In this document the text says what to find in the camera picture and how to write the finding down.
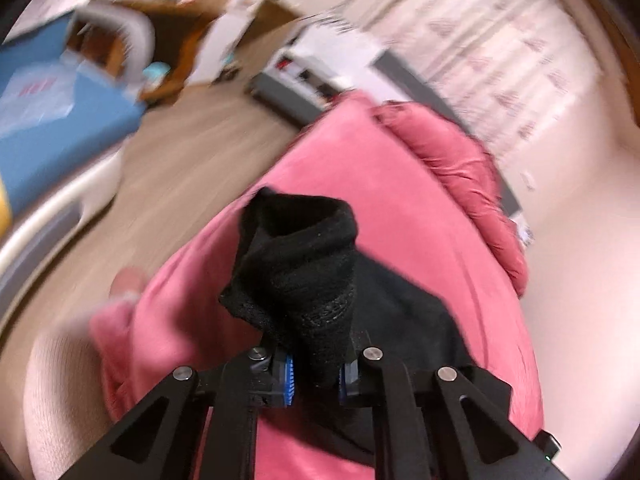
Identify black pants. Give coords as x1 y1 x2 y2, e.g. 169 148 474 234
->
219 188 474 466

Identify pink fleece bed blanket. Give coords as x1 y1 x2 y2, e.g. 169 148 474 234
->
90 91 544 479

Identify pink slipper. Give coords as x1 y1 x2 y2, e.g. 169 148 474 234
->
110 266 148 297

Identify person's leg in beige trousers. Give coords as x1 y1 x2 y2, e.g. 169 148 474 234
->
23 312 112 479

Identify pink rumpled duvet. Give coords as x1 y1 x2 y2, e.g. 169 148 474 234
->
373 102 528 296

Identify grey bed headboard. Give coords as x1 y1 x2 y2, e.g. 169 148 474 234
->
373 50 523 218

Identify white floral bedside cabinet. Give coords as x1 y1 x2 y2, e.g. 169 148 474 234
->
246 16 408 127

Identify wooden desk with white drawers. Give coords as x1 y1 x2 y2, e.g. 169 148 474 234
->
134 0 299 104

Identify white patterned curtain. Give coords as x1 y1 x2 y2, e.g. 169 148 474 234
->
372 0 601 162

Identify clear plastic bag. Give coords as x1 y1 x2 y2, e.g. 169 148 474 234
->
1 62 77 136

